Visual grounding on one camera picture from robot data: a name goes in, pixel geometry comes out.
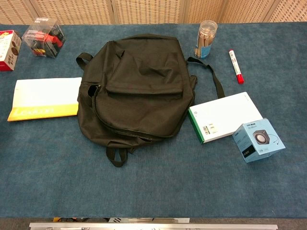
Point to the black fabric backpack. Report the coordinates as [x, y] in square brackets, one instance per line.
[144, 107]

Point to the blue felt table cover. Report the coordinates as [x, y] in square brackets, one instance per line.
[153, 187]

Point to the white box with green edge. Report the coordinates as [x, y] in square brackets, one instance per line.
[223, 115]

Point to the red and white marker pen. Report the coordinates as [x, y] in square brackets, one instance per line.
[236, 67]

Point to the silver aluminium rail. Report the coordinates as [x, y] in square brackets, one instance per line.
[153, 226]

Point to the clear plastic box red toy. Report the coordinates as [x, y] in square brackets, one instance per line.
[45, 40]

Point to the white and yellow book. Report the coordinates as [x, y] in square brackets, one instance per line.
[43, 95]

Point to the clear jar with wooden sticks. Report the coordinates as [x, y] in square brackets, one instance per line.
[205, 40]

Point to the red and white snack box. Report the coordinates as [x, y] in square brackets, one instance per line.
[8, 52]

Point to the grey vented metal plate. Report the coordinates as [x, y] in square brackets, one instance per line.
[148, 220]

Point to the beige woven folding screen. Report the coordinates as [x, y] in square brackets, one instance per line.
[148, 9]

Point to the light blue speaker box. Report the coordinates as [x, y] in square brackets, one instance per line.
[254, 148]

